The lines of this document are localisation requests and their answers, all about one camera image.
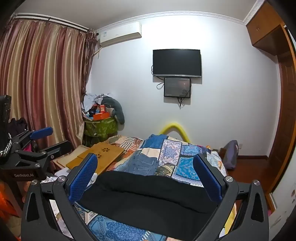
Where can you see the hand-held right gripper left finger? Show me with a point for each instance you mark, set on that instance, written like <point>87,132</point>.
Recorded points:
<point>82,179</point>

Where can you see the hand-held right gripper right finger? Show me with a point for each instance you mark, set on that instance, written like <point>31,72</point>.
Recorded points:
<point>208,179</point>

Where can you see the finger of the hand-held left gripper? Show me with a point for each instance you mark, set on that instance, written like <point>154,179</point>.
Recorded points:
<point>42,133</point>
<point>55,148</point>

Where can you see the black pants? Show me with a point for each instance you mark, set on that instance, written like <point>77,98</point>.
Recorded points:
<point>148,194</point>

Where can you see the dark cloth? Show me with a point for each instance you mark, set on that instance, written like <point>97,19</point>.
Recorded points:
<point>18,126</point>

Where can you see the orange cloth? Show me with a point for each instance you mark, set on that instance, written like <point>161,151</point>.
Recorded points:
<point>7,199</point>

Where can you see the wooden lap desk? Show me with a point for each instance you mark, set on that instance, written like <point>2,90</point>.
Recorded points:
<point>101,154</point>

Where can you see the purple bag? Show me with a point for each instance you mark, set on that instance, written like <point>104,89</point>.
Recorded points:
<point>231,154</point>

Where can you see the patchwork printed blanket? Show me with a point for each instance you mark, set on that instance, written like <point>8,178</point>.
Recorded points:
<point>171,150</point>

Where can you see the green patterned storage box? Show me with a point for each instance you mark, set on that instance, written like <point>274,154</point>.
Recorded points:
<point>100,128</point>

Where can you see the striped pink curtain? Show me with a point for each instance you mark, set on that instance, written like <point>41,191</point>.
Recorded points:
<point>41,81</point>

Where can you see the orange box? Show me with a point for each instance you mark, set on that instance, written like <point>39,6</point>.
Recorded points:
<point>101,115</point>

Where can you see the yellow foam tube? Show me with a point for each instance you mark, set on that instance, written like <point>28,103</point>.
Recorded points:
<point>179,129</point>

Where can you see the pile of white clothes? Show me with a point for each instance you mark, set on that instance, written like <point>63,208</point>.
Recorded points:
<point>92,99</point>

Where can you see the curtain rod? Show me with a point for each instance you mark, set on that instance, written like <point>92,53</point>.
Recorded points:
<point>53,22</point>

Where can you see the white air conditioner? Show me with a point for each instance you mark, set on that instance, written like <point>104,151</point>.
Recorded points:
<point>120,33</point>

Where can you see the wooden wardrobe cabinet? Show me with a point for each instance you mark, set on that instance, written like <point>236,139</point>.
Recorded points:
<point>266,27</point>

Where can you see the small black wall monitor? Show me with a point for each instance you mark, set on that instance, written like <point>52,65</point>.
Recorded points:
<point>177,87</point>

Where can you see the black wall television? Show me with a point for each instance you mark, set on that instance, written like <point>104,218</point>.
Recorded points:
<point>177,62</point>

